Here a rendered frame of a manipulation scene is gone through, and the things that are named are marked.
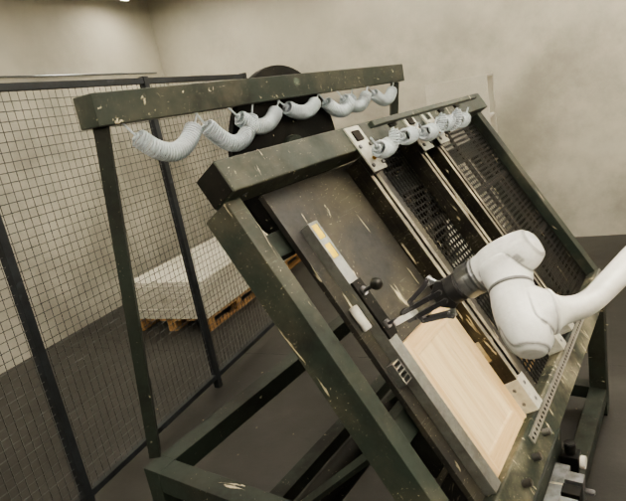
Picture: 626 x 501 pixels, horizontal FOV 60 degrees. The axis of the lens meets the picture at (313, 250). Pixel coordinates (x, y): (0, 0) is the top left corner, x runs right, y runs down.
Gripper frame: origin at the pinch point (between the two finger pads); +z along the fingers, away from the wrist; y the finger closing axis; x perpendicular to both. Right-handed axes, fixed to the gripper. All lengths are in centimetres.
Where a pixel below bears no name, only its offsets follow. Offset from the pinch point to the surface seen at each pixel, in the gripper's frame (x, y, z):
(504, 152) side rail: 191, -26, 12
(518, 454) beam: 23, 58, 11
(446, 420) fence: 4.5, 32.5, 12.5
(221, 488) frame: -17, 18, 98
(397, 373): 0.0, 12.9, 13.6
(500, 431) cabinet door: 27, 51, 15
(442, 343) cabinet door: 30.0, 17.9, 14.8
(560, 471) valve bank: 40, 76, 12
